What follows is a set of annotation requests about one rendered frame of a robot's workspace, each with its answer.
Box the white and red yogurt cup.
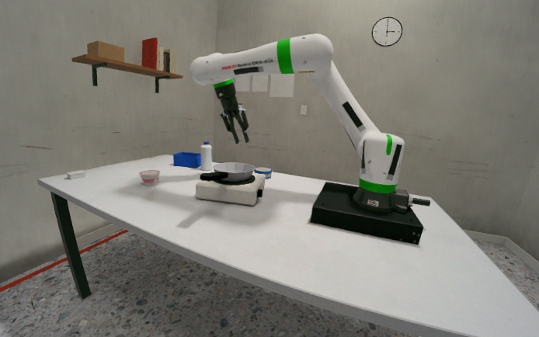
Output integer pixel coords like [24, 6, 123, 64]
[139, 170, 161, 186]

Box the black-handled frying pan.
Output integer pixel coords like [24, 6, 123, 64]
[200, 162, 255, 182]

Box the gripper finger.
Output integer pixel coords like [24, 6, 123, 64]
[232, 108, 249, 143]
[221, 112, 239, 144]

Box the blue open tray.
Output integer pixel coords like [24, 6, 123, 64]
[173, 152, 201, 169]

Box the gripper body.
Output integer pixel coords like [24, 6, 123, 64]
[220, 94, 240, 118]

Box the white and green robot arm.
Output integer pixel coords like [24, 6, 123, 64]
[190, 33, 430, 214]

